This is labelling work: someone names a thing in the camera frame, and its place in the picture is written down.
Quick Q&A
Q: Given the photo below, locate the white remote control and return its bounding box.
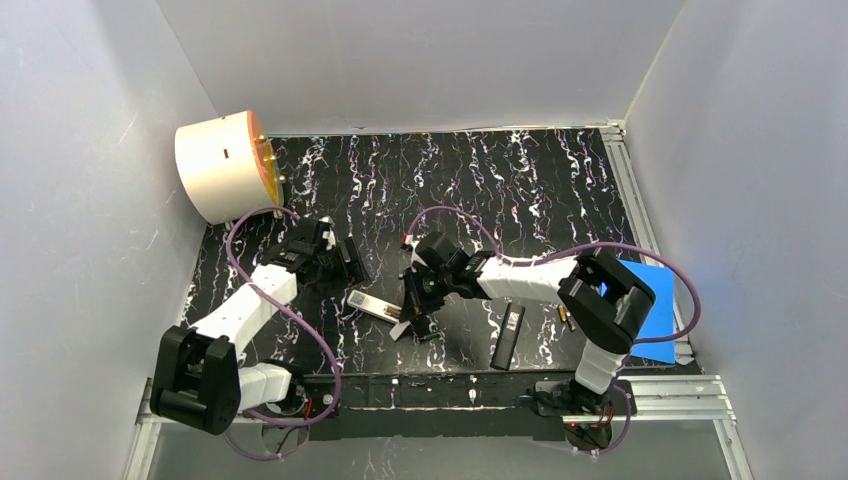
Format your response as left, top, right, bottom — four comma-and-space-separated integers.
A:
346, 290, 401, 324

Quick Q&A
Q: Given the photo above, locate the white battery cover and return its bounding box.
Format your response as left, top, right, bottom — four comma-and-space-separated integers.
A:
389, 321, 411, 342

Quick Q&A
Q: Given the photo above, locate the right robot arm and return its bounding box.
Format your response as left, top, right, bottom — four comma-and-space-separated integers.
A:
400, 232, 656, 414

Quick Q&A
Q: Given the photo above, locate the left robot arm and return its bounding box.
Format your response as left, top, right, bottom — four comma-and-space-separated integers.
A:
149, 217, 369, 435

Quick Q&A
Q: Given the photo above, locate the black remote control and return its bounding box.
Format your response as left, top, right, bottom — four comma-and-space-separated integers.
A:
490, 303, 526, 371

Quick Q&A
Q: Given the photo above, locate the white cylinder with orange lid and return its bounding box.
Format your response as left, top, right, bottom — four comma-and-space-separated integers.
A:
174, 110, 284, 225

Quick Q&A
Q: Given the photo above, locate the blue sheet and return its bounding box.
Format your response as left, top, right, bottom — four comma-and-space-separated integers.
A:
622, 260, 676, 365

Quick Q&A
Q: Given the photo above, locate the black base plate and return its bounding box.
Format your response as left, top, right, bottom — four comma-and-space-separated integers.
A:
241, 370, 637, 444

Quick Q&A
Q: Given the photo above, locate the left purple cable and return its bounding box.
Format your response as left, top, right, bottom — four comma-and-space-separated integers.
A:
221, 205, 344, 462

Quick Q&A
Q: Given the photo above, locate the purple cable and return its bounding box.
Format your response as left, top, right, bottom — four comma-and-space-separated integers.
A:
221, 205, 344, 462
404, 205, 702, 458

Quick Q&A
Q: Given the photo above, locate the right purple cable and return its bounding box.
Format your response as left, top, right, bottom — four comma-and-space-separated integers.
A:
404, 205, 702, 458

